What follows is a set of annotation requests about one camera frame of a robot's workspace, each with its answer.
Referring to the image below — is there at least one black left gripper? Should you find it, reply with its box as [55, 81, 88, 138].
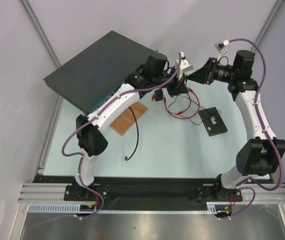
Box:
[152, 67, 188, 98]

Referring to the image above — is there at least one thin black power cable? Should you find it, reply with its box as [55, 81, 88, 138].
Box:
[167, 96, 222, 126]

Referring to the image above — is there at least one small black network switch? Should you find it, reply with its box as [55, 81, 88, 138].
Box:
[199, 107, 228, 137]

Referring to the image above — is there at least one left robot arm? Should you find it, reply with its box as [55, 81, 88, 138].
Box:
[73, 52, 191, 200]

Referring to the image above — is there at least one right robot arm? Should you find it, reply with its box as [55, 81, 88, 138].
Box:
[187, 50, 285, 201]

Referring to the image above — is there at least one black power adapter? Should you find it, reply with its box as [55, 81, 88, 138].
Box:
[153, 89, 164, 102]

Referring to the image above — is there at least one bamboo wooden board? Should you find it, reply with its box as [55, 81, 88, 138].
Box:
[110, 102, 148, 136]

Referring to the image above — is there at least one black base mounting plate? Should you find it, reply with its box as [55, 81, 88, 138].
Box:
[32, 175, 276, 211]

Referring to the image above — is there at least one red ethernet cable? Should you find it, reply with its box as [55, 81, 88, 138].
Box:
[151, 87, 201, 120]

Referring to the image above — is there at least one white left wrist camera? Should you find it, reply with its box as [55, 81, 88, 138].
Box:
[175, 51, 193, 74]

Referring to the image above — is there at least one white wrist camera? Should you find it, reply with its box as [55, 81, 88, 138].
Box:
[215, 39, 230, 60]
[175, 51, 193, 74]

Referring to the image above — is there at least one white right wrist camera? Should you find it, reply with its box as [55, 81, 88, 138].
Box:
[215, 39, 230, 60]

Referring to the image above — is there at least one thick black cable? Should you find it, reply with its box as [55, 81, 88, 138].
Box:
[124, 106, 140, 161]

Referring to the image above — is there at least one large blue rack switch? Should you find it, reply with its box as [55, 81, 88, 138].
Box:
[44, 30, 155, 114]

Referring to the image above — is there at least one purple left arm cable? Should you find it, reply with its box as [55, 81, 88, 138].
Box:
[29, 53, 183, 226]

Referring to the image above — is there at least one aluminium frame rail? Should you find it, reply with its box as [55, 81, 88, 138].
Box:
[18, 183, 285, 205]

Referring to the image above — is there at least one white slotted cable duct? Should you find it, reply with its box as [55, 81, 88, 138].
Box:
[28, 203, 97, 214]

